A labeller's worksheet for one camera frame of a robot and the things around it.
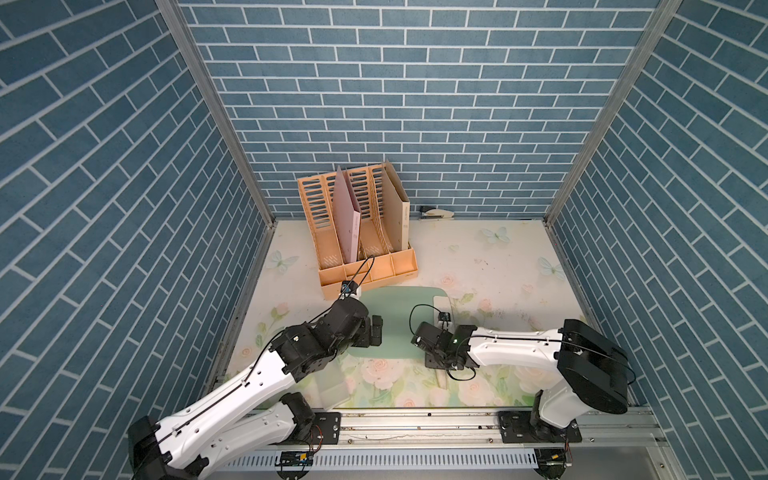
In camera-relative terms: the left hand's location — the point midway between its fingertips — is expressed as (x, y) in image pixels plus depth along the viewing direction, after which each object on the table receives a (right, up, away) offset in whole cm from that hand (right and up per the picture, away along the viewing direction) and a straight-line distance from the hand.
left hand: (376, 324), depth 74 cm
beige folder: (+6, +31, +12) cm, 33 cm away
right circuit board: (+42, -32, -4) cm, 53 cm away
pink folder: (-9, +28, +10) cm, 31 cm away
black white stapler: (+19, +33, +47) cm, 60 cm away
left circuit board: (-19, -32, -2) cm, 37 cm away
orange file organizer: (-1, +15, +23) cm, 27 cm away
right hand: (+15, -14, +11) cm, 23 cm away
